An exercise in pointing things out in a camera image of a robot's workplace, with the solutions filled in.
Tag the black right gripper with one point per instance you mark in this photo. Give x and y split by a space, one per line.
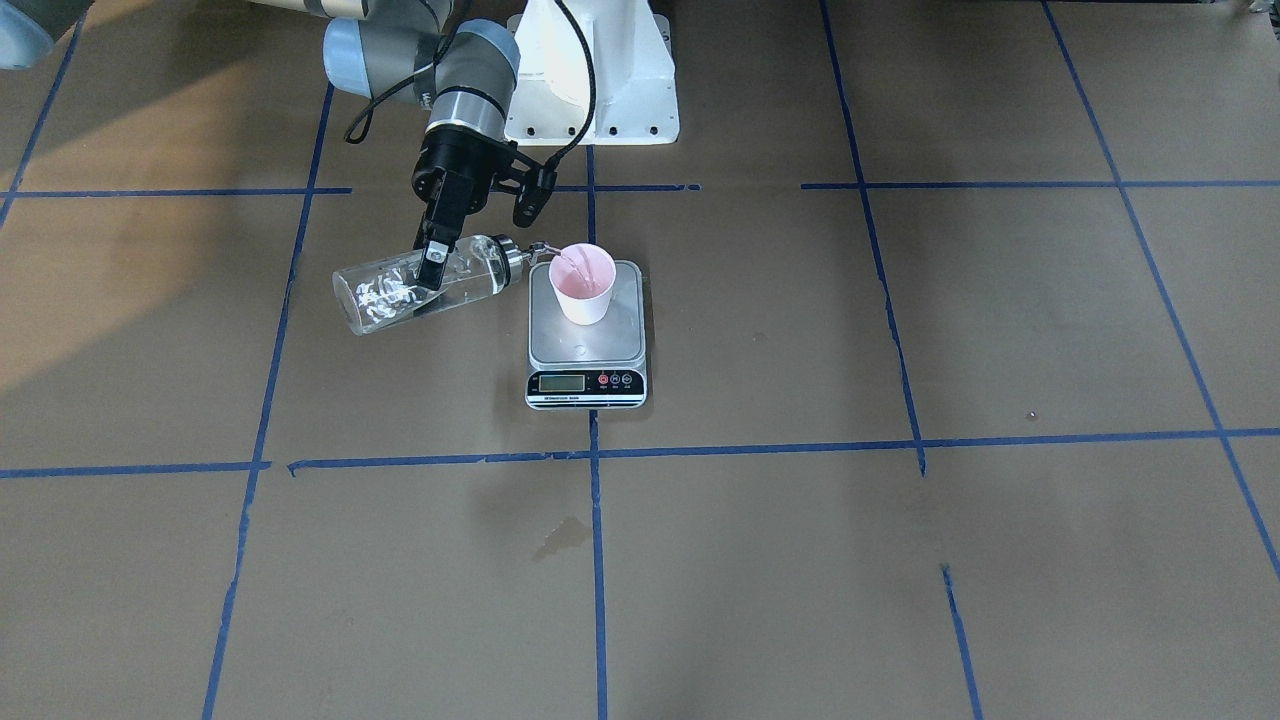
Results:
452 165

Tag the pink plastic cup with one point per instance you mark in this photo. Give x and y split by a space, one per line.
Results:
583 276

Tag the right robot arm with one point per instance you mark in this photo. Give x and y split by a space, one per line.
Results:
463 70

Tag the digital kitchen scale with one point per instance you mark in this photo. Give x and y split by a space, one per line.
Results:
596 366

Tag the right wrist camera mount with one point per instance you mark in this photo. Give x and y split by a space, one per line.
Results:
530 183

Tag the white pedestal column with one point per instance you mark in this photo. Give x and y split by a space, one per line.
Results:
612 76

